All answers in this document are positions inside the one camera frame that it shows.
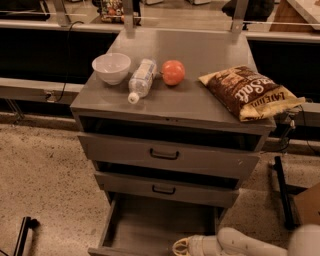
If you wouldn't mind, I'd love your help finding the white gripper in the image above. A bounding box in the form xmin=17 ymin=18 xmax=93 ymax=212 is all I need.
xmin=172 ymin=235 xmax=222 ymax=256

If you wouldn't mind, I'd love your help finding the grey bottom drawer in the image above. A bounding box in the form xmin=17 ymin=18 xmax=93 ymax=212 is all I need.
xmin=88 ymin=192 xmax=226 ymax=256

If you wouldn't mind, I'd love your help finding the grey drawer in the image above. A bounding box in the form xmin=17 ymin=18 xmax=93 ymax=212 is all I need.
xmin=78 ymin=132 xmax=259 ymax=179
xmin=95 ymin=172 xmax=239 ymax=208
xmin=88 ymin=192 xmax=226 ymax=256

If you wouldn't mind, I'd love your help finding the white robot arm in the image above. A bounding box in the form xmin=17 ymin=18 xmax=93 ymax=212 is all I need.
xmin=172 ymin=224 xmax=320 ymax=256

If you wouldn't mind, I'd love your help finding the grey middle drawer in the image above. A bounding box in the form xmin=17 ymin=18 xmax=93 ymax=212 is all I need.
xmin=95 ymin=172 xmax=239 ymax=208

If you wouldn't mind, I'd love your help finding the grey top drawer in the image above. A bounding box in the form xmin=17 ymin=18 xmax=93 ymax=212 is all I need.
xmin=78 ymin=132 xmax=259 ymax=179

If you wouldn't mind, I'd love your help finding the grey metal drawer cabinet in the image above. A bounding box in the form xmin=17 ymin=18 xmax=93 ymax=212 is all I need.
xmin=70 ymin=27 xmax=277 ymax=231

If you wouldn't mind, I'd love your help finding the black floor stand right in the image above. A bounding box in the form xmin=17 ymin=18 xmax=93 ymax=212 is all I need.
xmin=271 ymin=156 xmax=305 ymax=230

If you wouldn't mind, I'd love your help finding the black floor stand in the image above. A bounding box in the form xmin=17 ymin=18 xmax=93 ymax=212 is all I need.
xmin=271 ymin=156 xmax=305 ymax=230
xmin=13 ymin=216 xmax=39 ymax=256

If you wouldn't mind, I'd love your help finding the brown wooden box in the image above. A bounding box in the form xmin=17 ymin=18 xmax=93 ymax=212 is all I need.
xmin=294 ymin=183 xmax=320 ymax=225

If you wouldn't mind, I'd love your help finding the black floor stand left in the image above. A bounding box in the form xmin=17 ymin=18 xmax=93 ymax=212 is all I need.
xmin=13 ymin=216 xmax=39 ymax=256

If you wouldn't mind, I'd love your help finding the brown yellow chip bag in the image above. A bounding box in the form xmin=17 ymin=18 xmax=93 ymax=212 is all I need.
xmin=199 ymin=66 xmax=306 ymax=122

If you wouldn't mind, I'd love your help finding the clear plastic water bottle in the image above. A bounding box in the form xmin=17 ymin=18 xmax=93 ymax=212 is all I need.
xmin=128 ymin=59 xmax=157 ymax=104

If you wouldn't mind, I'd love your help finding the red apple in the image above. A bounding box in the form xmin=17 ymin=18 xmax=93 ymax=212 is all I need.
xmin=161 ymin=60 xmax=185 ymax=86

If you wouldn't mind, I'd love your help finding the white bowl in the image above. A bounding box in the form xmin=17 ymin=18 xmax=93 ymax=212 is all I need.
xmin=92 ymin=53 xmax=131 ymax=85

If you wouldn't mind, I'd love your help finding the colourful snack package background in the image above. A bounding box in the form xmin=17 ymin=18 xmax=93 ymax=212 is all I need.
xmin=101 ymin=0 xmax=124 ymax=23

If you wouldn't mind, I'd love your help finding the black cable on right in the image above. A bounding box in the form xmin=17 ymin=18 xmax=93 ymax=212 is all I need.
xmin=266 ymin=104 xmax=320 ymax=156

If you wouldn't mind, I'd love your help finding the black cable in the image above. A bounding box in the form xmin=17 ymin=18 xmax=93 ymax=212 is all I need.
xmin=266 ymin=104 xmax=320 ymax=156
xmin=45 ymin=20 xmax=86 ymax=104

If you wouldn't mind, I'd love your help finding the black cable on left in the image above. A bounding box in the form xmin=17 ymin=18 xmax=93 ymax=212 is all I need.
xmin=45 ymin=20 xmax=86 ymax=104

